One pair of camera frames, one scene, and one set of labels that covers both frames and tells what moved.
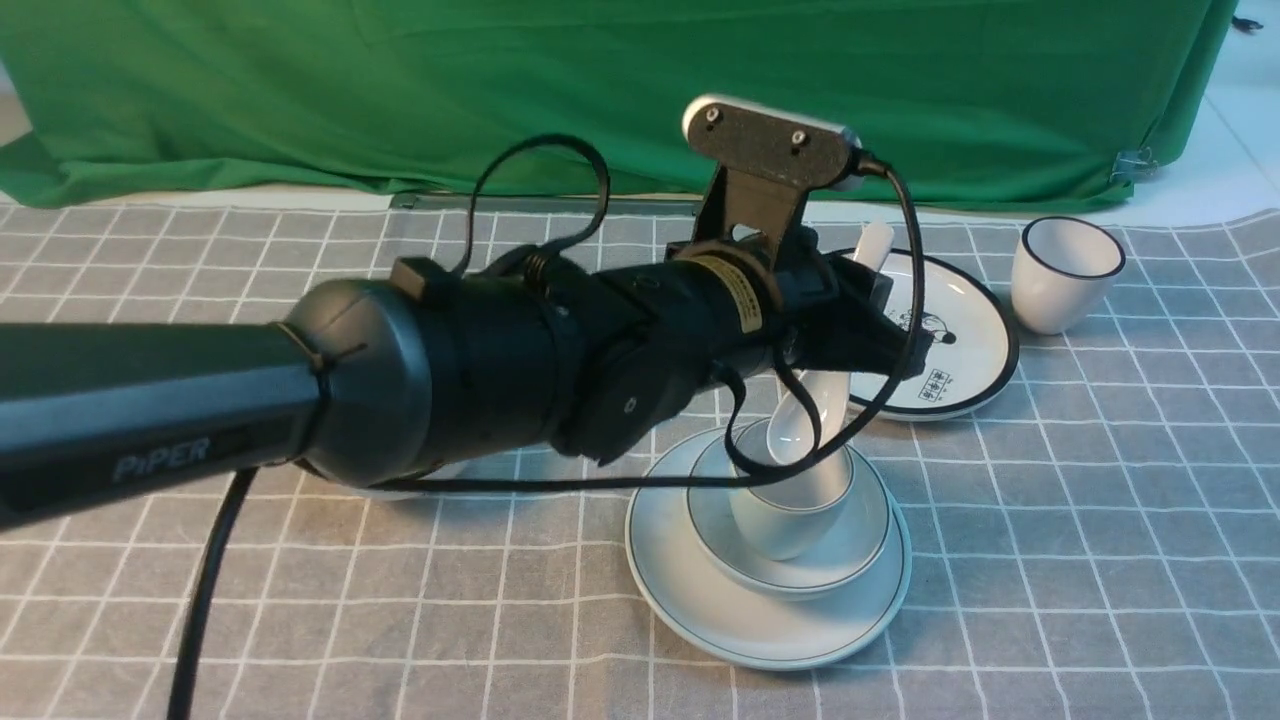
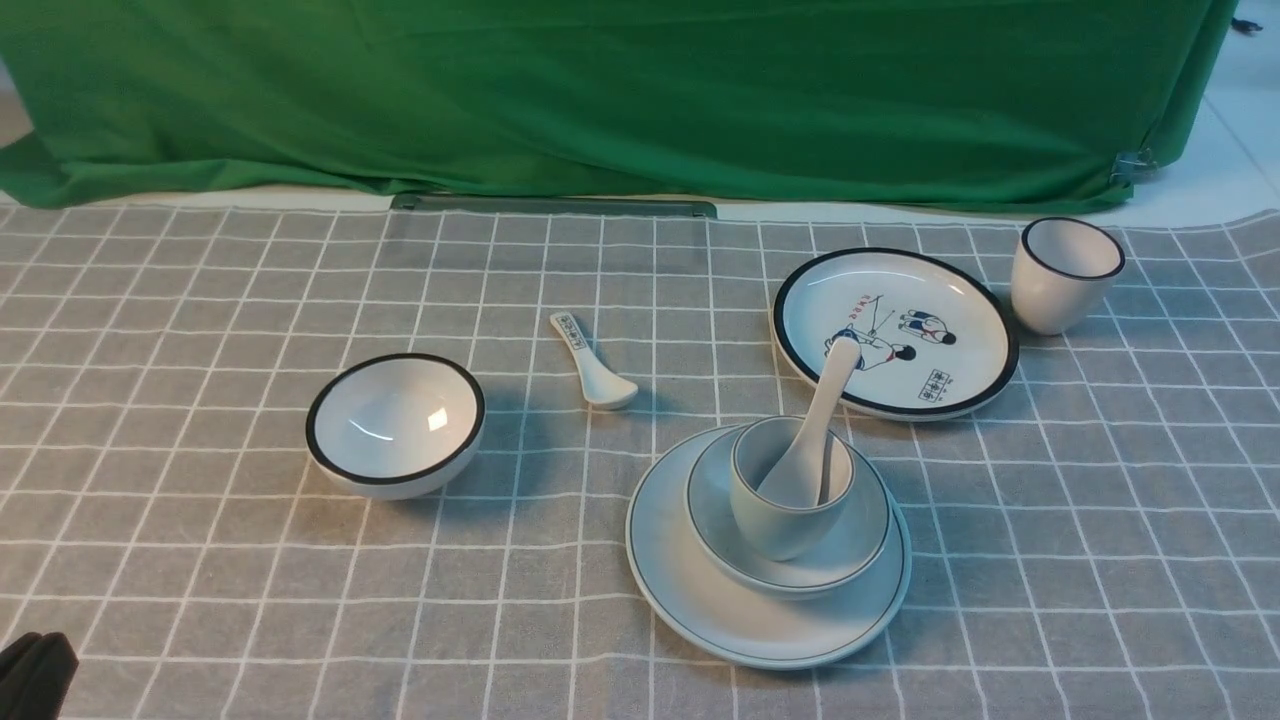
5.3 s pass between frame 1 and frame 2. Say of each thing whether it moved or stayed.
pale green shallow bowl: stayed
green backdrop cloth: stayed
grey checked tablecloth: stayed
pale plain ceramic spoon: moved
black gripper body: moved
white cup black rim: stayed
